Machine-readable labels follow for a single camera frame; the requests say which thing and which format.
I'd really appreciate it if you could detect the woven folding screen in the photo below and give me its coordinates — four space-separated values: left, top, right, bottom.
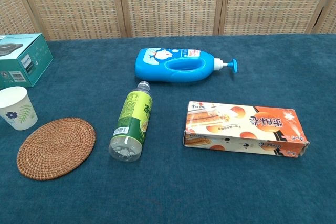
0 0 336 41

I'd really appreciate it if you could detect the round woven rattan coaster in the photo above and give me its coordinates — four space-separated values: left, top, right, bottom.
16 117 97 181

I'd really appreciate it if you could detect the white floral paper cup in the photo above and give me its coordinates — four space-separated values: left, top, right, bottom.
0 86 38 131

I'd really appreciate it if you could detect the blue pump detergent bottle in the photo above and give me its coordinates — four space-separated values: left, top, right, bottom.
134 47 239 83

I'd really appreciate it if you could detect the clear bottle with green label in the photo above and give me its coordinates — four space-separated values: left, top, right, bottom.
108 81 153 163

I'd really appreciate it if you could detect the orange snack cardboard box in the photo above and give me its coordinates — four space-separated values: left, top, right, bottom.
182 101 310 158

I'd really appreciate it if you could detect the blue tablecloth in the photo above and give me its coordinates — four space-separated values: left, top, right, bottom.
0 33 336 224

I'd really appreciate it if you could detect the teal product cardboard box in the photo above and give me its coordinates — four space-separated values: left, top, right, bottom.
0 33 54 90

